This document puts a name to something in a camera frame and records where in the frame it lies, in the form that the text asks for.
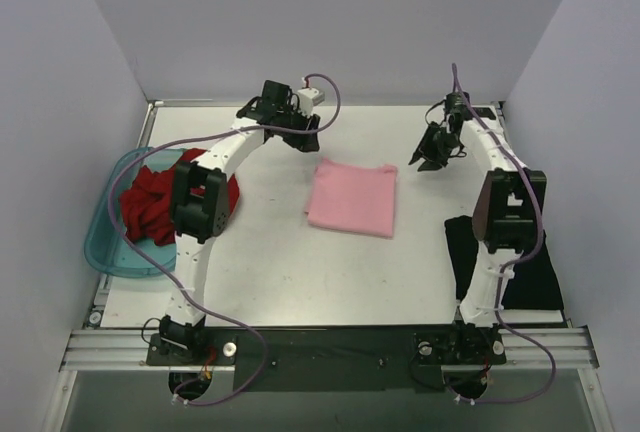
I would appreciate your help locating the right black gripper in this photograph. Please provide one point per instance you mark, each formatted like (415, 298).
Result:
(435, 142)

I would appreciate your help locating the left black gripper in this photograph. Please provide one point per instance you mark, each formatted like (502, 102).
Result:
(304, 131)

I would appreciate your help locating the pink t shirt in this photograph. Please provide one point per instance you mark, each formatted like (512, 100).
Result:
(353, 199)

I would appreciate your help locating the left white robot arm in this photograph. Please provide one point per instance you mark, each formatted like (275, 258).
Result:
(183, 323)

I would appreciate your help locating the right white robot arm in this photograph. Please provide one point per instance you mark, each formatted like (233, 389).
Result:
(506, 221)

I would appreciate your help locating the black folded t shirt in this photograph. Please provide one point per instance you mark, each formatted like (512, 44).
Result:
(534, 287)

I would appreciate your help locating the red t shirt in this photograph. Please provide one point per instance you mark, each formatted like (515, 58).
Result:
(145, 202)

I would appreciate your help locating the teal plastic bin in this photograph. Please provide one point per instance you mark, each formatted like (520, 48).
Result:
(104, 248)

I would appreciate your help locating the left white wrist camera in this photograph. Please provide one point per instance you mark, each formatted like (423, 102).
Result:
(308, 99)

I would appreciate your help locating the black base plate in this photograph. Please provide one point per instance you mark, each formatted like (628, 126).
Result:
(340, 359)

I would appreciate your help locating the aluminium rail frame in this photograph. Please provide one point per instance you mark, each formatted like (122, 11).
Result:
(124, 350)

